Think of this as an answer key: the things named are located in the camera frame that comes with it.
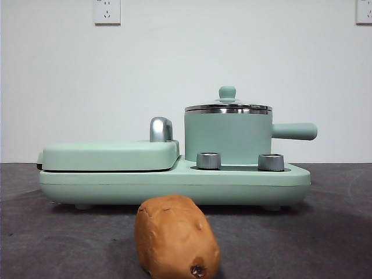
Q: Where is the brown potato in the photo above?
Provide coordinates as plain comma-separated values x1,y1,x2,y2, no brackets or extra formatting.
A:
134,194,221,279

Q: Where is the white wall socket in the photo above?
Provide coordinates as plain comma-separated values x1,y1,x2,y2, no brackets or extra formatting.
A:
356,0,372,26
93,0,122,26

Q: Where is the silver control knob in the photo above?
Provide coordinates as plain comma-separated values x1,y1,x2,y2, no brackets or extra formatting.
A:
257,153,285,171
196,151,222,170

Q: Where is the green griddle cover silver handle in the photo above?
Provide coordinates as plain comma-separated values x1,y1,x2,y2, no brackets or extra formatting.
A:
37,116,181,172

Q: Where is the green breakfast machine base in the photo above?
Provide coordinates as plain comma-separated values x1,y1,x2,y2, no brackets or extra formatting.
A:
36,153,312,210

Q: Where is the glass lid with green knob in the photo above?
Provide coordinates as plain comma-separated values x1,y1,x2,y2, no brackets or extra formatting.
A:
184,85,273,113

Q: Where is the green pot with handle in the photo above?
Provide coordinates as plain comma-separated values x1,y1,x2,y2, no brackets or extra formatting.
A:
184,109,318,163

